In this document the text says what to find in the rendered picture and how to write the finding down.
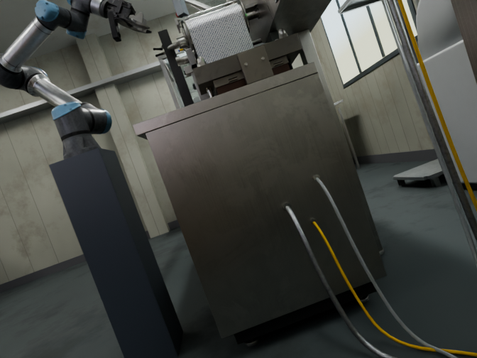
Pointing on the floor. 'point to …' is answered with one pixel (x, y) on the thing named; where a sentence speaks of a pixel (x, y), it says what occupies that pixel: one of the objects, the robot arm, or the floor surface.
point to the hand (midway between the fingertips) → (147, 30)
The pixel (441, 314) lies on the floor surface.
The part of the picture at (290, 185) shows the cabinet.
